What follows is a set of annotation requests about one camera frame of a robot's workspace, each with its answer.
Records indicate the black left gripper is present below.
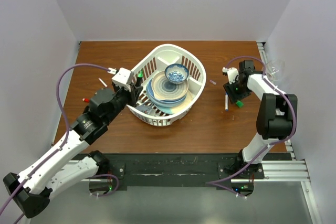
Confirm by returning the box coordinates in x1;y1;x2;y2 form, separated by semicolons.
104;81;143;124

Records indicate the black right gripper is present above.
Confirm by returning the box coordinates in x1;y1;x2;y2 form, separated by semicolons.
224;78;250;104

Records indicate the black green highlighter pen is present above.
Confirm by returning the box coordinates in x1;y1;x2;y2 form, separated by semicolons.
136;70;143;87

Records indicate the green highlighter cap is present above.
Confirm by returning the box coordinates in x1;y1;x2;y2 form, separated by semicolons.
236;101;244;108

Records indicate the white blue marker pen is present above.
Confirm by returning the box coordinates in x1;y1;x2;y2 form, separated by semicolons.
225;92;228;111

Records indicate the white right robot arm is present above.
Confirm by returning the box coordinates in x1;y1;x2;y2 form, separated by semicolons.
222;60;298;179

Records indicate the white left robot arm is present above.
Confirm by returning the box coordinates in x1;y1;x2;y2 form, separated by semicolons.
3;84;143;218

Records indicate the blue rimmed plate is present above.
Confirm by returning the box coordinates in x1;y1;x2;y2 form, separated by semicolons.
146;80;186;108

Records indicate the grey ceramic mug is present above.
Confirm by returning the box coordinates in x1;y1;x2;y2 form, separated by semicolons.
135;103;155;116

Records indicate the beige blue swirl plate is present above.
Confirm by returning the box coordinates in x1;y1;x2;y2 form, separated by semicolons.
151;71;188;100

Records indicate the white plastic dish basket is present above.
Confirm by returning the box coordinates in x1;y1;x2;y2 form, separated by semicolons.
127;44;206;126

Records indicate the blue floral ceramic bowl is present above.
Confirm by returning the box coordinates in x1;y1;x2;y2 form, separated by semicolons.
164;63;189;84

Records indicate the clear wine glass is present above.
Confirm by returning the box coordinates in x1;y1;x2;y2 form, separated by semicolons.
263;59;285;84

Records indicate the cream and teal plate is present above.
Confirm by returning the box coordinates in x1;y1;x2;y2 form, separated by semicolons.
156;93;193;114

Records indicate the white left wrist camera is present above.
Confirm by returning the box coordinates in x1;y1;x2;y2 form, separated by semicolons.
112;68;134;91

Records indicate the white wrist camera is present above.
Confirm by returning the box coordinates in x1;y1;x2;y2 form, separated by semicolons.
112;68;134;91
222;67;239;84

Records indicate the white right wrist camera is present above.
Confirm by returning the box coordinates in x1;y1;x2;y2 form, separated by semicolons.
222;67;239;84

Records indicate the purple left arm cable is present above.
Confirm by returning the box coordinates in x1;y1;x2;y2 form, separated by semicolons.
0;63;118;224

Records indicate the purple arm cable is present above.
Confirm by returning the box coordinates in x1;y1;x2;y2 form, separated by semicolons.
206;56;297;191
0;63;118;224

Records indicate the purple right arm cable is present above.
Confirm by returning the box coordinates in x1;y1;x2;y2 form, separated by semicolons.
206;56;297;191

